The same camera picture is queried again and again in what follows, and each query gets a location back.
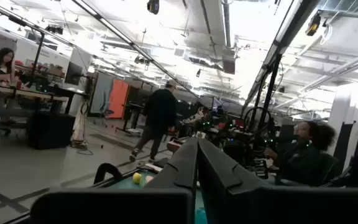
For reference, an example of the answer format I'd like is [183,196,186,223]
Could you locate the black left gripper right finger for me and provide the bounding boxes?
[198,138,273,224]

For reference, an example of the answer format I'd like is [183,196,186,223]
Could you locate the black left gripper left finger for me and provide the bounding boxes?
[144,137,199,200]

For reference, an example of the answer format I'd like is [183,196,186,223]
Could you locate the person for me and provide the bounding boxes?
[129,80,180,163]
[0,47,21,94]
[264,120,338,187]

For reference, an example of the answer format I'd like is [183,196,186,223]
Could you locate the teal table mat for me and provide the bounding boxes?
[104,169,209,224]

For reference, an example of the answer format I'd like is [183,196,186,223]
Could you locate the orange panel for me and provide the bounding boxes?
[107,79,130,119]

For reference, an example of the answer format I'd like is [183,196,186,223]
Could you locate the grey panel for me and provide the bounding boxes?
[90,72,114,114]

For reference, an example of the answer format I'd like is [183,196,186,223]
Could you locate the black box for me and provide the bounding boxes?
[27,111,76,150]

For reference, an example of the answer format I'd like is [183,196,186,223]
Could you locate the black monitor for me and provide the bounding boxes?
[64,61,83,86]

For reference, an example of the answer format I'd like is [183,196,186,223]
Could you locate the wooden work table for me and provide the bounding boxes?
[0,81,70,103]

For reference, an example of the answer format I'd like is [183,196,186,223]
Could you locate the yellow black clamp device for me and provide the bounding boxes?
[305,11,322,37]

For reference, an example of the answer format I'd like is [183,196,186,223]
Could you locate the black cable loop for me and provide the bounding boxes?
[93,162,124,185]

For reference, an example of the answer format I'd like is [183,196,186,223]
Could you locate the black overhead frame beam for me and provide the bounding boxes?
[240,0,323,118]

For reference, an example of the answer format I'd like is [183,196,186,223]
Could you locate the black ceiling camera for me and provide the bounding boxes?
[146,0,160,15]

